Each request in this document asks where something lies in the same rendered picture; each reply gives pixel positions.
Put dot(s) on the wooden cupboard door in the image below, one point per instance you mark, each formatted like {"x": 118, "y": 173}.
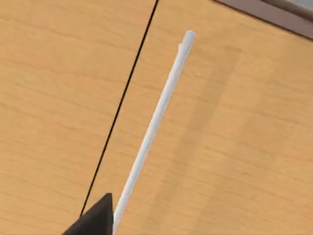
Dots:
{"x": 234, "y": 137}
{"x": 58, "y": 102}

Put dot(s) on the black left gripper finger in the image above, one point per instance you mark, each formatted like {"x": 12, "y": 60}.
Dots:
{"x": 97, "y": 218}

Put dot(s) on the dark brown cupboard top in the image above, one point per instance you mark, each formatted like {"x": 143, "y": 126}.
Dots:
{"x": 269, "y": 12}

